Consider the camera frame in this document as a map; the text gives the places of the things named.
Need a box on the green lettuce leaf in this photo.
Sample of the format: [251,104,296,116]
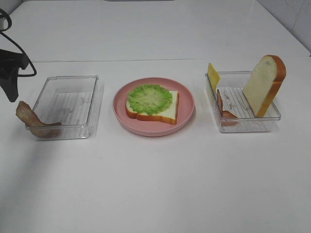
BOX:
[126,84,177,116]

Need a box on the pink round plate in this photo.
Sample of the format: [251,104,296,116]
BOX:
[113,77,195,136]

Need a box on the clear plastic tray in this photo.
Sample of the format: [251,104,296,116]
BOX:
[26,75,104,140]
[205,71,281,133]

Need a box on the yellow cheese slice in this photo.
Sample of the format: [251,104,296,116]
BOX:
[207,63,221,92]

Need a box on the bacon strip tray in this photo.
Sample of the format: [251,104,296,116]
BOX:
[16,101,62,138]
[217,89,238,126]

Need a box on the clear plastic right tray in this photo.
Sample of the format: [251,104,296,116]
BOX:
[205,71,281,133]

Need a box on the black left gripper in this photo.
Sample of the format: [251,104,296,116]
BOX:
[0,50,29,102]

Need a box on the bread slice tray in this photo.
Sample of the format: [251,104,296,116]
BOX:
[242,55,286,117]
[126,91,179,125]

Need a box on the clear plastic left tray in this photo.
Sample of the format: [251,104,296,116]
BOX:
[26,75,104,140]

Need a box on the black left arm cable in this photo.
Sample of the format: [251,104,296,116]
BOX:
[0,8,37,78]

